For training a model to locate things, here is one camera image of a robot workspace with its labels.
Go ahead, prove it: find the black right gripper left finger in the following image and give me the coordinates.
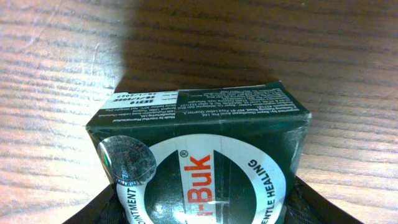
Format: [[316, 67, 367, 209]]
[[63, 184, 124, 224]]

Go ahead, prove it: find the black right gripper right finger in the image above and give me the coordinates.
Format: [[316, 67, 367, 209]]
[[284, 177, 363, 224]]

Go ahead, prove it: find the green square box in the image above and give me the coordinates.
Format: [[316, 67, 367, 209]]
[[86, 82, 312, 224]]

